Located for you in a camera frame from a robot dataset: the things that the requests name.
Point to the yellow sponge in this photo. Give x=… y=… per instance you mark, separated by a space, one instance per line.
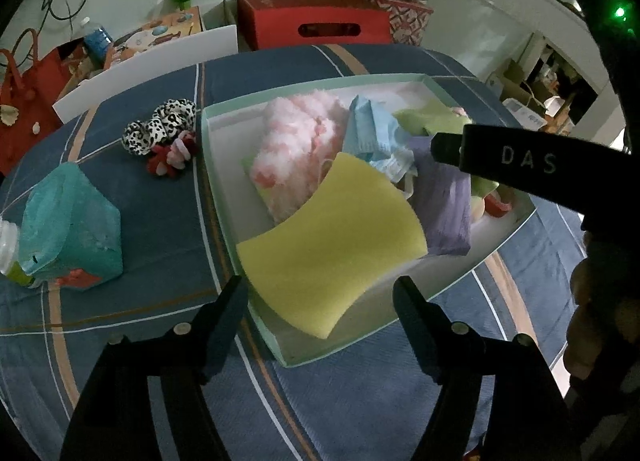
x=335 y=241

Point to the white pill bottle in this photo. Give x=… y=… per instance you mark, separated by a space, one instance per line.
x=11 y=256

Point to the person's right hand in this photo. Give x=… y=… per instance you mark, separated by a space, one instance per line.
x=590 y=291

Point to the mint shallow box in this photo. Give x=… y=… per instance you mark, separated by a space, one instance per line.
x=225 y=181

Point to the leopard print scrunchie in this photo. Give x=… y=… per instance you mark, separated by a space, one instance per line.
x=160 y=126

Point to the red white scrunchie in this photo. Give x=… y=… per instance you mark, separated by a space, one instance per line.
x=172 y=153

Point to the plastic water bottle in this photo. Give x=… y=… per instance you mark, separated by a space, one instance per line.
x=97 y=38

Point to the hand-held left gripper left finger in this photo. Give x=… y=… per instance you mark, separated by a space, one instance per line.
x=225 y=326

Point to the red patterned basket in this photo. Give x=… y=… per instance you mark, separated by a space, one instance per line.
x=400 y=11

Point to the red cardboard box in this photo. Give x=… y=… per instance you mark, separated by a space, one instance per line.
x=310 y=16

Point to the white storage box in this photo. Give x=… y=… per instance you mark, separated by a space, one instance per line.
x=150 y=71

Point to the orange puzzle toy board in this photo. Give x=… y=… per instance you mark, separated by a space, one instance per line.
x=160 y=31

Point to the white carton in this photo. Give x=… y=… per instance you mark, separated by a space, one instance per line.
x=522 y=111

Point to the pink chevron fluffy cloth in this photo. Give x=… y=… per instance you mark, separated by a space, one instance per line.
x=295 y=146

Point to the purple cloth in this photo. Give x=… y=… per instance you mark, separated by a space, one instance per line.
x=445 y=211

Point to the teal lidded basket box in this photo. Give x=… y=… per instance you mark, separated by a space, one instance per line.
x=70 y=226

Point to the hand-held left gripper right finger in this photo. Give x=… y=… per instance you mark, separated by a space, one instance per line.
x=415 y=326

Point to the red handbag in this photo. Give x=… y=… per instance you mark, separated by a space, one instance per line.
x=25 y=106

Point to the blue plaid tablecloth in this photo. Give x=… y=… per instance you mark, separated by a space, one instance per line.
x=150 y=251

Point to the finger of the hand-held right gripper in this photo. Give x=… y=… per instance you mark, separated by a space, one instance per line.
x=500 y=156

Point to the disposable face mask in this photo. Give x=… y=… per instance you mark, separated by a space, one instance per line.
x=372 y=136

